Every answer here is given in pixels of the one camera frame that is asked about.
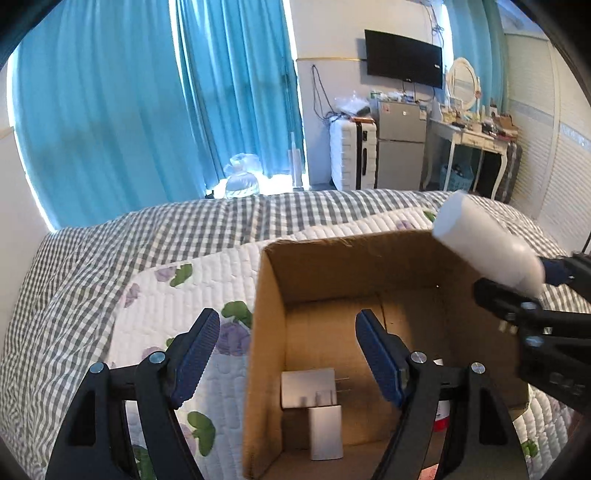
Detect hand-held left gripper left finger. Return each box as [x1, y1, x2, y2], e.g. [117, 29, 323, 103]
[44, 308, 221, 480]

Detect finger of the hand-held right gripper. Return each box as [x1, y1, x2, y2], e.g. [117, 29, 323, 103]
[473, 276, 591, 344]
[540, 253, 591, 298]

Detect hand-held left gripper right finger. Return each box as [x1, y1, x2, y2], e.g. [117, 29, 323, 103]
[355, 308, 532, 480]

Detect white plastic bottle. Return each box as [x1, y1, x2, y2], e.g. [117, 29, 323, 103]
[431, 190, 546, 296]

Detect brown cardboard box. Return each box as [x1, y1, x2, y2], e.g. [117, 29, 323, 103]
[242, 229, 532, 480]

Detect white floral quilt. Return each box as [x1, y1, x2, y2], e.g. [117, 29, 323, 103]
[106, 205, 578, 480]

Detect small white square box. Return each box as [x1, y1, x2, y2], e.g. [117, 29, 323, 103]
[281, 368, 337, 409]

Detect red and white can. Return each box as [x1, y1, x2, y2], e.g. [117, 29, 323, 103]
[433, 401, 452, 433]

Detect tall white rectangular box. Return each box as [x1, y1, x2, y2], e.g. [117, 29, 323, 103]
[308, 405, 344, 461]

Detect dark checkered suitcase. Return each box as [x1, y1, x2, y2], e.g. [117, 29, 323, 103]
[501, 140, 524, 204]

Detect white slatted wardrobe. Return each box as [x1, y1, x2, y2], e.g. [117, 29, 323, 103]
[505, 31, 591, 234]

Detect blue storage basket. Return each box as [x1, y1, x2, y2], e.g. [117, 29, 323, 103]
[440, 163, 475, 191]

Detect white dressing table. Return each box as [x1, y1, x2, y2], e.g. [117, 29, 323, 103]
[421, 115, 519, 200]

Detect clutter of toiletries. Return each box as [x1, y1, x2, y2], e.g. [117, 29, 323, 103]
[431, 76, 516, 139]

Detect clear plastic bag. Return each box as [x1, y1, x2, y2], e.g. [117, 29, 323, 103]
[223, 171, 262, 199]
[333, 91, 373, 119]

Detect silver small fridge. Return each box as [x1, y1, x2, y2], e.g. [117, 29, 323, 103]
[376, 100, 428, 190]

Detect crumpled plastic bag on jug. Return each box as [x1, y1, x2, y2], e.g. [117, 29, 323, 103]
[225, 153, 263, 179]

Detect white hard suitcase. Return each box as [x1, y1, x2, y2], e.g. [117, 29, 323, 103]
[329, 117, 380, 191]

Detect white oval mirror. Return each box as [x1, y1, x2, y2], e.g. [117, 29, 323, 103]
[446, 57, 478, 112]

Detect white upright tube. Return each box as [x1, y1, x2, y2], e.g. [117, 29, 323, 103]
[290, 133, 304, 188]

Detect teal curtain by mirror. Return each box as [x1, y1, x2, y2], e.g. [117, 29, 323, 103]
[444, 0, 507, 109]

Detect wide blue curtain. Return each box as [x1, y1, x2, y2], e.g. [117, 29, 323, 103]
[13, 0, 188, 230]

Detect narrow blue curtain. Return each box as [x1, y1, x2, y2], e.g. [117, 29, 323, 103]
[174, 0, 306, 197]

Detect black wall television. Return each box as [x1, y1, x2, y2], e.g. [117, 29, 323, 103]
[364, 29, 444, 89]

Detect black wall cables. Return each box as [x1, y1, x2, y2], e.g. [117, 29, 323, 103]
[311, 64, 334, 121]

